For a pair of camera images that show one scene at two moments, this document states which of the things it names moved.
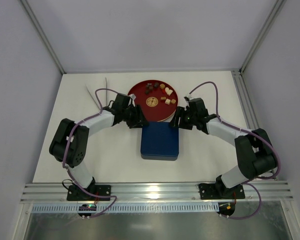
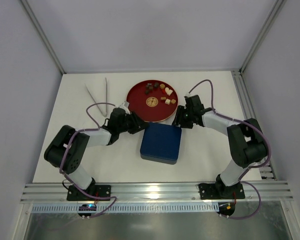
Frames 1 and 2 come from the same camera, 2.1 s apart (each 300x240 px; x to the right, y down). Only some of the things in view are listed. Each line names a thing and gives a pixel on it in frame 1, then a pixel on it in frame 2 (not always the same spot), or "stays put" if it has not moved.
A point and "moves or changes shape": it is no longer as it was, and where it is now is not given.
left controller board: x=86 y=207 stays put
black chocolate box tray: x=150 y=157 moves or changes shape
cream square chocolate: x=169 y=92 stays put
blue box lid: x=159 y=139 stays put
